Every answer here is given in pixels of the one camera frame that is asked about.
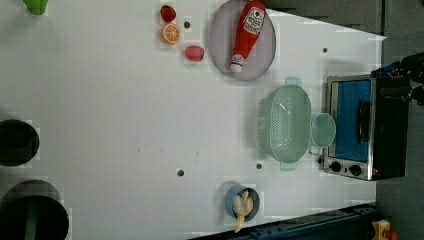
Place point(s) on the blue bowl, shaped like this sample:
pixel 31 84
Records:
pixel 239 190

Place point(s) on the orange slice toy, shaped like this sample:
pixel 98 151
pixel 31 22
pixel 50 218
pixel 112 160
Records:
pixel 170 33

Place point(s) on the mint green plastic strainer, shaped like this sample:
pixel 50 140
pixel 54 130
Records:
pixel 281 123

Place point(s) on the blue metal frame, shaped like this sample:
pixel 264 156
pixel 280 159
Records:
pixel 351 223

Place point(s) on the red toy strawberry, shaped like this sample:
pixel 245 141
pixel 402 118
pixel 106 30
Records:
pixel 168 13

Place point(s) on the yellow clamp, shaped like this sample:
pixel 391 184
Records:
pixel 383 231

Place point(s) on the mint green cup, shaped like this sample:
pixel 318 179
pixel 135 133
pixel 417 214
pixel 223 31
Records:
pixel 322 133

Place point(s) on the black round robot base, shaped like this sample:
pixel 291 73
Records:
pixel 31 210

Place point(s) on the cream toy chicken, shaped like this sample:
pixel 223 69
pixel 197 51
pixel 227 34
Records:
pixel 242 206

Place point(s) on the red ketchup bottle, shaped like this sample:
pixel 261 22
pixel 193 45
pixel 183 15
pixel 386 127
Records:
pixel 249 27

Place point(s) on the black round object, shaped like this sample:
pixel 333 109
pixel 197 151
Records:
pixel 19 143

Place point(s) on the grey round plate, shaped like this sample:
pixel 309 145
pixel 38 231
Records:
pixel 222 38

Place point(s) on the black toaster oven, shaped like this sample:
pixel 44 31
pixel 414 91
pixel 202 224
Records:
pixel 371 127

